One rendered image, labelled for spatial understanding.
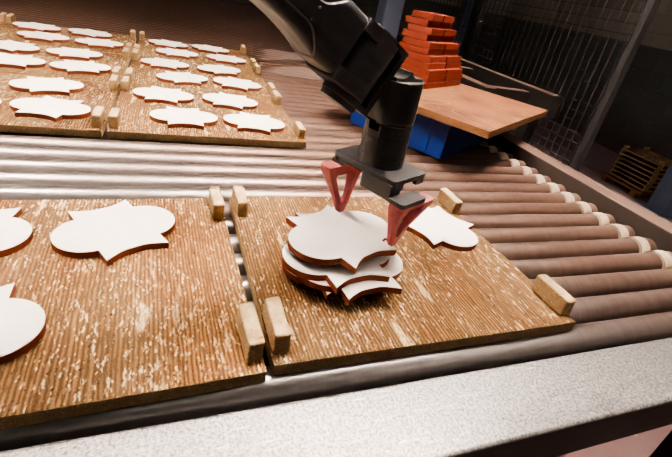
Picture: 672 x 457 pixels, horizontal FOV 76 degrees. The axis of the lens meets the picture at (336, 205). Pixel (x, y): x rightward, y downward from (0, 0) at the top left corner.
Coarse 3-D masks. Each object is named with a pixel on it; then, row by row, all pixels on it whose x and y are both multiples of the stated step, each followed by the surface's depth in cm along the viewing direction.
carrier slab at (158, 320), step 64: (64, 256) 50; (128, 256) 52; (192, 256) 55; (64, 320) 42; (128, 320) 44; (192, 320) 45; (0, 384) 35; (64, 384) 36; (128, 384) 37; (192, 384) 39
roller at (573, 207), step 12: (228, 204) 71; (468, 204) 89; (480, 204) 90; (492, 204) 91; (504, 204) 92; (516, 204) 93; (528, 204) 94; (540, 204) 96; (552, 204) 97; (564, 204) 98; (576, 204) 100; (588, 204) 100; (228, 216) 70
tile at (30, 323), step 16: (0, 288) 43; (0, 304) 41; (16, 304) 42; (32, 304) 42; (0, 320) 40; (16, 320) 40; (32, 320) 40; (0, 336) 38; (16, 336) 38; (32, 336) 39; (0, 352) 37; (16, 352) 37
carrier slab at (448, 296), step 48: (240, 240) 60; (480, 240) 72; (288, 288) 52; (432, 288) 58; (480, 288) 60; (528, 288) 62; (336, 336) 47; (384, 336) 48; (432, 336) 50; (480, 336) 51; (528, 336) 55
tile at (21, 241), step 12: (0, 216) 53; (12, 216) 54; (0, 228) 51; (12, 228) 51; (24, 228) 52; (0, 240) 49; (12, 240) 50; (24, 240) 50; (0, 252) 48; (12, 252) 49
